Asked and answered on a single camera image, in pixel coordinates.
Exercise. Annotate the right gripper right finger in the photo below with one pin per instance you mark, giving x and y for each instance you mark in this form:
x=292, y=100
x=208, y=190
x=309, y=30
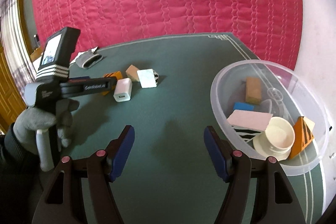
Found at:
x=275, y=199

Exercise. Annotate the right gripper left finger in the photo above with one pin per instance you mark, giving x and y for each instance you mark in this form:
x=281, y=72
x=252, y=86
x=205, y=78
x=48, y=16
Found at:
x=62, y=200

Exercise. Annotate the pinkish white striped block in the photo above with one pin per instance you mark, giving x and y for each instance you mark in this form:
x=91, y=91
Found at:
x=249, y=124

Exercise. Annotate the white bowl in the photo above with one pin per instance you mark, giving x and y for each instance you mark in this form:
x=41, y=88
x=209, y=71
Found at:
x=277, y=140

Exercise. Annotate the blue wooden block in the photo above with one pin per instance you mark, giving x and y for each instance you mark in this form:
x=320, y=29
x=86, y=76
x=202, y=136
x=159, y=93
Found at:
x=243, y=106

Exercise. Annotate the orange striped wedge block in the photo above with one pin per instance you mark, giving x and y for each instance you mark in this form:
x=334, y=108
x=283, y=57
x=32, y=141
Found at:
x=114, y=76

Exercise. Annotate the white power adapter cube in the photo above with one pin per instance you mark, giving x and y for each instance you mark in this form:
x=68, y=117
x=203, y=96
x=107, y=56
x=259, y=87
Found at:
x=122, y=92

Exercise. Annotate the tan wooden triangle block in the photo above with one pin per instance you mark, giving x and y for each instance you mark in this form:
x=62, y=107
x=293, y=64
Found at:
x=131, y=73

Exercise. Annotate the brown wooden rectangular block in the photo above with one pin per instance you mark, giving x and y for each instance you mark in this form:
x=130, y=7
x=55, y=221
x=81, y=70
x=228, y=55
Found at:
x=253, y=90

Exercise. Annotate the white zebra-striped block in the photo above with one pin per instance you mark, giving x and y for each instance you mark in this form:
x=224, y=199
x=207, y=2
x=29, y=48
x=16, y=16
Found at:
x=148, y=78

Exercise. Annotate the grey gloved left hand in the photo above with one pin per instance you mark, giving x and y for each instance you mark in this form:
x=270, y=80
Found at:
x=33, y=119

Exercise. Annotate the wooden furniture at left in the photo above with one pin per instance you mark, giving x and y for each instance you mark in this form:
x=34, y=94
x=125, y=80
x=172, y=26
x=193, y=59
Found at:
x=17, y=68

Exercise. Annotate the white paper sheet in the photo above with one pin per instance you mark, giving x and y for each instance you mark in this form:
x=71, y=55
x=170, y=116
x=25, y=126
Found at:
x=92, y=50

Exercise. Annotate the clear plastic bowl container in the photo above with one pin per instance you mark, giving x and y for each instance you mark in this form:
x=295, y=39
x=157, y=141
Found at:
x=284, y=95

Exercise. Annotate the green table mat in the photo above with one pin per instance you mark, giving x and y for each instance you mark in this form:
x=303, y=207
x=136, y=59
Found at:
x=169, y=176

